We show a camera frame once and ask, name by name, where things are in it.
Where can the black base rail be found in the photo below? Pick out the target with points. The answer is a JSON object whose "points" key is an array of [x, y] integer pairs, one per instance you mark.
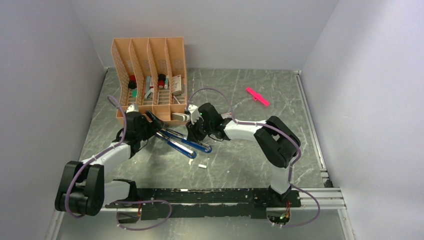
{"points": [[157, 203]]}

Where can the red black bottle right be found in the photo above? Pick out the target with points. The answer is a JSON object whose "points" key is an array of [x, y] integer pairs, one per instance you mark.
{"points": [[161, 81]]}

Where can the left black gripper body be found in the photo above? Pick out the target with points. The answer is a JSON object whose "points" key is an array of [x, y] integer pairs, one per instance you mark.
{"points": [[148, 129]]}

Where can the grey stapler in organizer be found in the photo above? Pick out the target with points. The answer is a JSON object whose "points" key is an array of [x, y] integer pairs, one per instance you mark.
{"points": [[149, 87]]}

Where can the white grey stapler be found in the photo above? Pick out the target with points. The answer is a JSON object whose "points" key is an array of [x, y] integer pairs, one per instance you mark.
{"points": [[182, 117]]}

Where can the red white staple box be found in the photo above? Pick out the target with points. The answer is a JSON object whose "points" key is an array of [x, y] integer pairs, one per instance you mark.
{"points": [[227, 115]]}

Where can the orange plastic desk organizer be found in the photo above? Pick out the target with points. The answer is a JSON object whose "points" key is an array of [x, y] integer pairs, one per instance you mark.
{"points": [[153, 75]]}

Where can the red black bottle left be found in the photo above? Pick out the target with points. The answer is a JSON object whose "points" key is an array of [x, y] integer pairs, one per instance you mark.
{"points": [[132, 83]]}

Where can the pink plastic clip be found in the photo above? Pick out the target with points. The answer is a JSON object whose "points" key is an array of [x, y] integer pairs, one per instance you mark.
{"points": [[257, 97]]}

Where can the blue stapler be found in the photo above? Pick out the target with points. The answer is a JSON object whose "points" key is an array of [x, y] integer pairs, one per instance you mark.
{"points": [[177, 146], [184, 139]]}

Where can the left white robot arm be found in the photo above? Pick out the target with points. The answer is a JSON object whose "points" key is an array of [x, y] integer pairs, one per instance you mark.
{"points": [[82, 189]]}

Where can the white box in organizer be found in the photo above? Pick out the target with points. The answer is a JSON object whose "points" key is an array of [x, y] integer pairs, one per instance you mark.
{"points": [[177, 85]]}

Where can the red black bottle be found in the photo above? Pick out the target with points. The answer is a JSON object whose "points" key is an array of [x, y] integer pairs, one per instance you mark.
{"points": [[161, 81], [132, 83]]}

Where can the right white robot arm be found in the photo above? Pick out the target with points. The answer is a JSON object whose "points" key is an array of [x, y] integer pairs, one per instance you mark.
{"points": [[277, 142]]}

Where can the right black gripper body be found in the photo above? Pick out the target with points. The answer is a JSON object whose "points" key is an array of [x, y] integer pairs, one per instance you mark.
{"points": [[199, 130]]}

